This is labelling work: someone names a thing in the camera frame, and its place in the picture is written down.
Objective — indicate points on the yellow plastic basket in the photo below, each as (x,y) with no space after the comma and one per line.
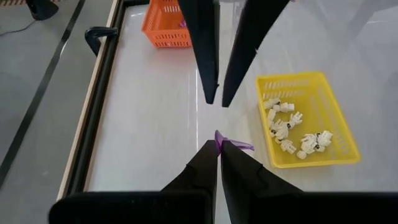
(326,93)

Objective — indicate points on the black frame clamp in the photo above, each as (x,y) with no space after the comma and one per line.
(96,34)

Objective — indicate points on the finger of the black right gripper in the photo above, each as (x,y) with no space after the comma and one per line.
(203,40)
(248,40)

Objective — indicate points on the orange plastic basket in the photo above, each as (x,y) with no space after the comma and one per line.
(161,31)

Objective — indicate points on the red white striped mat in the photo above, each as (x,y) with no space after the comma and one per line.
(9,2)

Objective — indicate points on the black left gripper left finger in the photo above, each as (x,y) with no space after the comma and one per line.
(199,174)

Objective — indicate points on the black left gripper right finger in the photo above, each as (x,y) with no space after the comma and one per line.
(245,177)

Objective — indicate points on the black stand foot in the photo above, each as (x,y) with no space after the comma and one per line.
(42,7)

